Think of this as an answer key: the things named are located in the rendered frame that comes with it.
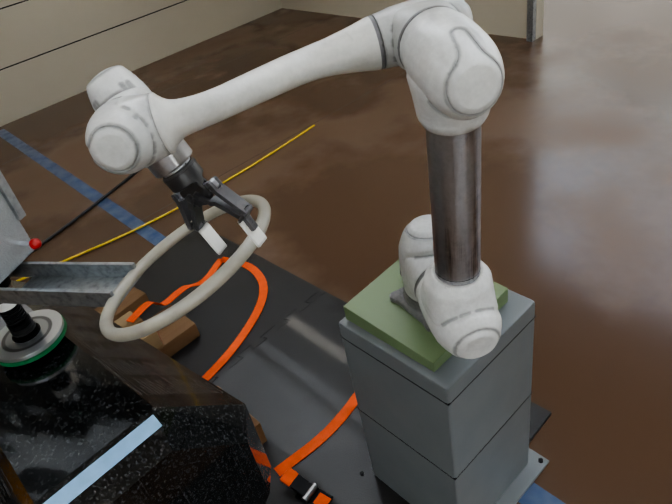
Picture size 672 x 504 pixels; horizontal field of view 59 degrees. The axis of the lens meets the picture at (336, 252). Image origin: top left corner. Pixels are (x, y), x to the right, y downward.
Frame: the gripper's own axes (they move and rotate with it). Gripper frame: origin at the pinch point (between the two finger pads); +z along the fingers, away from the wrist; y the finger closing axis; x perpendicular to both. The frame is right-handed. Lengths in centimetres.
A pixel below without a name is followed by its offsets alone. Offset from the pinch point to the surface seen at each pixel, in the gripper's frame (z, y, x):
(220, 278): 1.9, 0.3, 8.7
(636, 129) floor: 170, 10, -298
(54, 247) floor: 28, 299, -83
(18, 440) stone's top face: 17, 70, 45
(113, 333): 0.8, 23.9, 23.8
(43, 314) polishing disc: 5, 95, 11
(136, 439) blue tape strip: 31, 45, 32
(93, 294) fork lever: -1.8, 46.7, 12.6
